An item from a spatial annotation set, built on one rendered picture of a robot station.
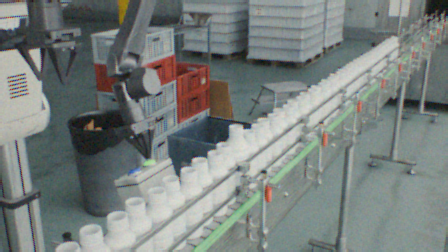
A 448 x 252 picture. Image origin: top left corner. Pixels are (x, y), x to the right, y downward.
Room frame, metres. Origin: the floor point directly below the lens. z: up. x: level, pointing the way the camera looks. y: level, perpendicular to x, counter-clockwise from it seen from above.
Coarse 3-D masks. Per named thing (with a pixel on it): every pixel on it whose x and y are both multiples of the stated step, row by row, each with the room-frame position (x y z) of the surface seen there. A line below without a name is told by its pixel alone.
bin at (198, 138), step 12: (204, 120) 2.00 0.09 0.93; (216, 120) 2.00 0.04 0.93; (228, 120) 1.97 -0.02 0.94; (180, 132) 1.84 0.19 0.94; (192, 132) 1.92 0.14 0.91; (204, 132) 2.00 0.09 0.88; (216, 132) 2.00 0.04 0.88; (228, 132) 1.97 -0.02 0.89; (168, 144) 1.76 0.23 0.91; (180, 144) 1.73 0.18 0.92; (192, 144) 1.71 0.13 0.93; (204, 144) 1.67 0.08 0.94; (180, 156) 1.74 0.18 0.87; (204, 156) 1.68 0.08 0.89; (180, 168) 1.74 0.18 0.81; (180, 180) 1.74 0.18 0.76
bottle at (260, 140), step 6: (252, 126) 1.25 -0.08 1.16; (258, 126) 1.27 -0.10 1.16; (258, 132) 1.24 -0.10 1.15; (258, 138) 1.23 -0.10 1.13; (264, 138) 1.25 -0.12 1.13; (258, 144) 1.22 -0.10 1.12; (264, 144) 1.23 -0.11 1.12; (264, 156) 1.23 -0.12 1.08; (258, 162) 1.22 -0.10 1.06; (264, 162) 1.23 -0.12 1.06; (258, 168) 1.22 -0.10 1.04
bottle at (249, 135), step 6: (246, 132) 1.22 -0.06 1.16; (252, 132) 1.20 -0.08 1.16; (246, 138) 1.19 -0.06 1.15; (252, 138) 1.19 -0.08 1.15; (252, 144) 1.19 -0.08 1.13; (252, 150) 1.18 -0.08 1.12; (258, 156) 1.20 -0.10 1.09; (252, 162) 1.18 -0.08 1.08; (252, 168) 1.18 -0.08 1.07; (252, 174) 1.18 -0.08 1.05; (252, 186) 1.17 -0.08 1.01
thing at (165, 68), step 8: (96, 64) 3.56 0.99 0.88; (104, 64) 3.53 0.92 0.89; (144, 64) 3.52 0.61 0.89; (152, 64) 3.63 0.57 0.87; (160, 64) 4.02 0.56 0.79; (168, 64) 3.87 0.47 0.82; (96, 72) 3.57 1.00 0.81; (104, 72) 3.55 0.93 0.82; (160, 72) 3.74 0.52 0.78; (168, 72) 3.86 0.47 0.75; (96, 80) 3.58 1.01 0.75; (104, 80) 3.55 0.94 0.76; (112, 80) 3.52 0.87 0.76; (160, 80) 3.73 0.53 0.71; (168, 80) 3.84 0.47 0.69; (104, 88) 3.55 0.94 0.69
